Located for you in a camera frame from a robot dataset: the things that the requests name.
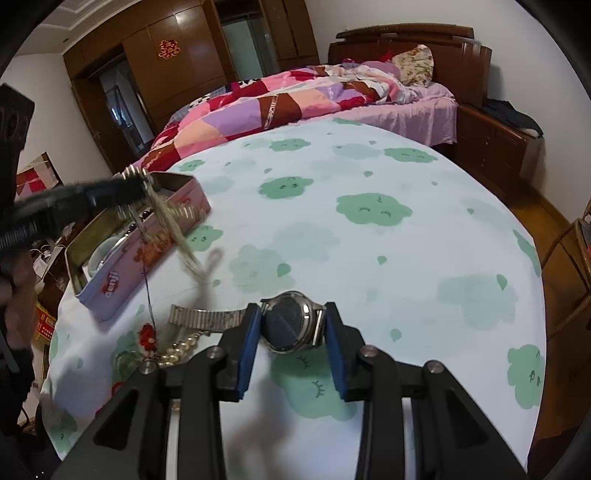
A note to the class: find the floral pillow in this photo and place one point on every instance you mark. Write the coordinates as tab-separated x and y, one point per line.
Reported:
415	64

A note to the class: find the dark clothes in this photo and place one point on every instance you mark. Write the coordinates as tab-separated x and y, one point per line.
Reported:
512	115

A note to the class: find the red paper decoration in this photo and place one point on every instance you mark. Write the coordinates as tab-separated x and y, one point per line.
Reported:
168	49

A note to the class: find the purple pillow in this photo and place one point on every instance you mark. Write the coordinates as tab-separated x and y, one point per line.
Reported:
381	68

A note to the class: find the patchwork quilt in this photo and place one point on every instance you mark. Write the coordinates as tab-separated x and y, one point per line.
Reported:
277	106

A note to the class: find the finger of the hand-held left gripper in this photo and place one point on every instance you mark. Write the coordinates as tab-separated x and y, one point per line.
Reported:
83	198

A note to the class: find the brown wooden wardrobe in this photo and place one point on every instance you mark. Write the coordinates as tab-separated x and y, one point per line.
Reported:
194	92

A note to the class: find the red knot charm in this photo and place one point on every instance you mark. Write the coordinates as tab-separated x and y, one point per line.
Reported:
147	334

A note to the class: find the cloud print tablecloth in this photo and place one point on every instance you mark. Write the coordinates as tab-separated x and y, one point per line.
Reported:
369	277

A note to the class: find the red cardboard box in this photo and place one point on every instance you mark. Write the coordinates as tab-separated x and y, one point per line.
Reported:
46	325

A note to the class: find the pink tin box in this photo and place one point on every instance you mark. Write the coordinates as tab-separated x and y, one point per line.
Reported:
152	258

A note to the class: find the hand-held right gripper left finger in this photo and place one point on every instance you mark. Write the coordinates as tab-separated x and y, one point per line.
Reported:
244	353

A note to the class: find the wooden nightstand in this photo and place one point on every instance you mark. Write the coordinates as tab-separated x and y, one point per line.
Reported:
498	147

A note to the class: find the white power strip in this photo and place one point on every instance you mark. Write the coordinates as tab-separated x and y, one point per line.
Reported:
46	258

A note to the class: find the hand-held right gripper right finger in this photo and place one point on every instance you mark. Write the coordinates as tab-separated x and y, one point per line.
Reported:
336	357

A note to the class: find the silver metal wristwatch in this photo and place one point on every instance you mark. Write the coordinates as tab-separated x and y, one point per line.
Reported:
288	323

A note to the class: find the red patchwork board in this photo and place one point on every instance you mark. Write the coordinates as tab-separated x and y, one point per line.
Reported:
39	177

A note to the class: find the person's left hand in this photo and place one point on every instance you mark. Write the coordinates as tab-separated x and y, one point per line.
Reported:
21	300

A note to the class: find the wooden bed with pink sheet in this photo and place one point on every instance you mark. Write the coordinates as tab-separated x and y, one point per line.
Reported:
415	106

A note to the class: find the pale jade bangle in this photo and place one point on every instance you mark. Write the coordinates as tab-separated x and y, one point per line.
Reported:
99	256

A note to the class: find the green jade pendant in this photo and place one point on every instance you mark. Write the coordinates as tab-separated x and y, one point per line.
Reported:
121	364

